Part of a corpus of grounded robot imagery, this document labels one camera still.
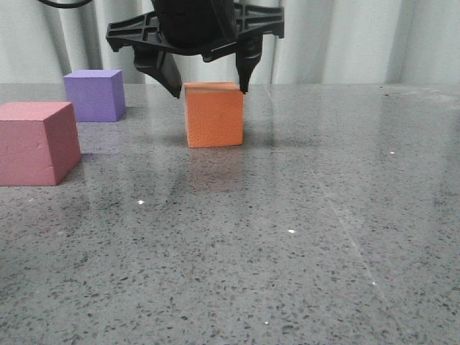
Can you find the black cable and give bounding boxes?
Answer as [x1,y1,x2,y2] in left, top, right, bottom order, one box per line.
[37,0,93,9]

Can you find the orange foam cube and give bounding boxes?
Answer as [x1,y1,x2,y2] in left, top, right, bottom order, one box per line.
[184,82,244,148]

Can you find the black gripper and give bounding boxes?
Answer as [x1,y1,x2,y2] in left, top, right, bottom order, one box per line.
[106,1,284,98]

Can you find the grey-green curtain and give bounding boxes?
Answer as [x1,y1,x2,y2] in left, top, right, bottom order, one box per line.
[1,1,459,84]

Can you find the red foam cube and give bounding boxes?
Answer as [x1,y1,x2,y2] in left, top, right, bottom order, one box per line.
[1,101,81,186]

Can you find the purple foam cube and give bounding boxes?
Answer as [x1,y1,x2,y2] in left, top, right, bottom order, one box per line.
[63,70,126,122]

